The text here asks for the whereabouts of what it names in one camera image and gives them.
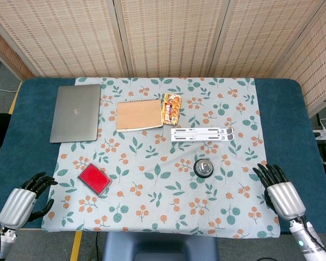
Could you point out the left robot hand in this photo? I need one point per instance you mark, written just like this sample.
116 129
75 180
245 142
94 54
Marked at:
17 202

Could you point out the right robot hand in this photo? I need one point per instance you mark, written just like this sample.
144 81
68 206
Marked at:
284 197

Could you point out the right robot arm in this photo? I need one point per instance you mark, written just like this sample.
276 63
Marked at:
307 240

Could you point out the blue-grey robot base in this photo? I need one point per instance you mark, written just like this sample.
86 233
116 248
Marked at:
159 247

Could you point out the black desk bell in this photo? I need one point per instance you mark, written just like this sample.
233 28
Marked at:
203 167

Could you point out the blue table cover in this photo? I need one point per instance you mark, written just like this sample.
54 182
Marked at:
24 130

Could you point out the red ink stamp pad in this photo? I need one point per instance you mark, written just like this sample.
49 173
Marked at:
94 179

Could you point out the white folding laptop stand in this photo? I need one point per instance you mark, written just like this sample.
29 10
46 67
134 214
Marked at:
202 134

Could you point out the silver closed laptop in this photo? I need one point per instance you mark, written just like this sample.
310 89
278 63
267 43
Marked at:
76 112

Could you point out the floral leaf tablecloth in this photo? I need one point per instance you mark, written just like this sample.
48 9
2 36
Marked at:
163 195

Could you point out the orange snack packet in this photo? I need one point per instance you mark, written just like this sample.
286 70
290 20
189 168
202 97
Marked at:
171 108

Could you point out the brown spiral notebook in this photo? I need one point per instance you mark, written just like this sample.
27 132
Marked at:
138 115

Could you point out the bamboo folding screen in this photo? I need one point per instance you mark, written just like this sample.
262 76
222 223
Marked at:
163 35

